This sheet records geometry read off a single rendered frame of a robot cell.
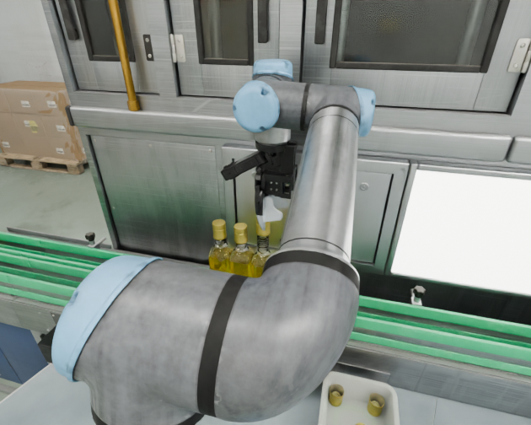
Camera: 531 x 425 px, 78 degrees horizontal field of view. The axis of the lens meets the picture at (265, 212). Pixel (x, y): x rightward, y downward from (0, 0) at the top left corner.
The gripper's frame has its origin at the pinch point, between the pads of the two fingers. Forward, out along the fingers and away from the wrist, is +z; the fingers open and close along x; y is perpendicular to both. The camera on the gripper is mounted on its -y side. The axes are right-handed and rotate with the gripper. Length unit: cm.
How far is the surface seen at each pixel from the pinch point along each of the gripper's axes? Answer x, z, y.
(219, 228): -1.4, 3.2, -11.0
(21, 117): 233, 56, -357
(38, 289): -14, 25, -64
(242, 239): -1.5, 5.4, -5.0
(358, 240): 12.9, 10.5, 23.6
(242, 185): 12.6, -2.4, -9.4
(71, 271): -7, 24, -58
